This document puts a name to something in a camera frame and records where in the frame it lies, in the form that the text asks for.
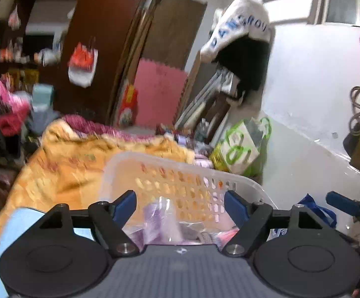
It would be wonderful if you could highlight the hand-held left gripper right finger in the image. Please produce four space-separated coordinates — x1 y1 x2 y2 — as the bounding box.
224 189 320 257

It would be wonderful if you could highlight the white plastic lattice basket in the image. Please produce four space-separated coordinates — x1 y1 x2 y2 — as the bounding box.
101 151 279 249

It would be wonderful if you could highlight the folded metal rack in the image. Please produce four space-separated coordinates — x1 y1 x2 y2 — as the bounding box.
175 65 240 131

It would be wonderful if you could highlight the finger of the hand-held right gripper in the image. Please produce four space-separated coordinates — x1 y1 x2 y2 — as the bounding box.
325 191 360 218

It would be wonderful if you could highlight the blue fabric bag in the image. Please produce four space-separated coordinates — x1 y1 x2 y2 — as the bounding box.
298 193 338 227

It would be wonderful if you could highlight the pink box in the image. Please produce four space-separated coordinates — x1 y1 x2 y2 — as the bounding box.
213 227 241 249

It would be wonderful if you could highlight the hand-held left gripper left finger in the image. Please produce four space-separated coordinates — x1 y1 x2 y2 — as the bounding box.
39 189 140 258

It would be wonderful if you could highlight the brown wooden door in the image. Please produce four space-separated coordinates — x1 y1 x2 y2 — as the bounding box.
139 0 209 75

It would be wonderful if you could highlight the teal box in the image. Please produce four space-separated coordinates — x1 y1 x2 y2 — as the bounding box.
32 84 55 112

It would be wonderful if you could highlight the yellow blanket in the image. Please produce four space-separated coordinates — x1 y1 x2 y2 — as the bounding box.
0 119 197 256

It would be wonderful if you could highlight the pink foam mat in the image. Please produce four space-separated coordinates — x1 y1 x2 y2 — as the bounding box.
133 58 189 128

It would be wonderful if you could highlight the red printed package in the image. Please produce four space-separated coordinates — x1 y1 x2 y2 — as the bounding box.
118 85 139 128

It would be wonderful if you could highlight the green-white shopping bag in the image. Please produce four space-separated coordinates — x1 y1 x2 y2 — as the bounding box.
209 116 272 176

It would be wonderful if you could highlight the pink floral blanket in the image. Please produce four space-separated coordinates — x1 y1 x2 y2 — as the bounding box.
62 115 156 140

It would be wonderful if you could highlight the black hanging garment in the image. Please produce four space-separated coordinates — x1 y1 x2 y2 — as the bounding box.
216 36 272 106

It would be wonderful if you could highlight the small grey box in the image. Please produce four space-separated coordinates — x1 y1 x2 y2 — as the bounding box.
180 222 212 243

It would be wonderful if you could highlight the white bag blue lettering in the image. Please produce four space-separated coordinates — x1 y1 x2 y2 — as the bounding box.
200 0 275 64

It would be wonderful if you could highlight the red-white plastic bag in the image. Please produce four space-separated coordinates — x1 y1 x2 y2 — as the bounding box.
67 42 98 88

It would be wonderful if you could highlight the brown wooden wardrobe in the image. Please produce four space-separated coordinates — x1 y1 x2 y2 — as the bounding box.
28 0 159 125

